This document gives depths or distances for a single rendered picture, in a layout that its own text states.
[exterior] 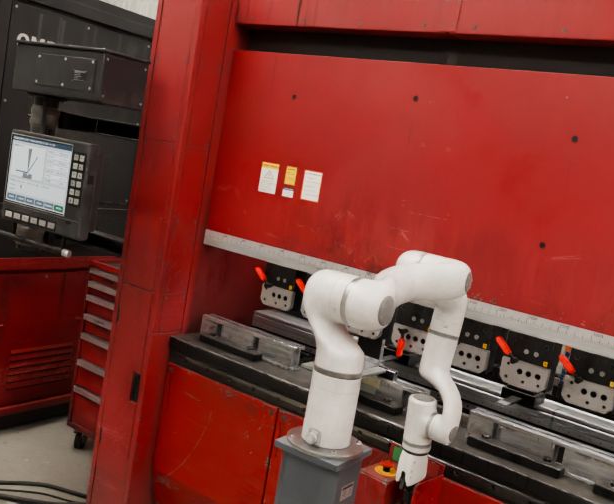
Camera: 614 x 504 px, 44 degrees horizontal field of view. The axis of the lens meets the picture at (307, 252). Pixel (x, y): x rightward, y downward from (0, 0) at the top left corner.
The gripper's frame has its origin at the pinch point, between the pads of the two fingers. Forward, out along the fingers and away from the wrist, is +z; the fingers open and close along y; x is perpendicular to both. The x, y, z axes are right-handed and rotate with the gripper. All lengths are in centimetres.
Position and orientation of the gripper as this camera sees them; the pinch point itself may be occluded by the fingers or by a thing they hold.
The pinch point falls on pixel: (408, 496)
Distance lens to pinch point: 242.6
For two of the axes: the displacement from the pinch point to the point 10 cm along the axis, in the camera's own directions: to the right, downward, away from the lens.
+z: -1.1, 9.8, 1.8
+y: -6.6, 0.7, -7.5
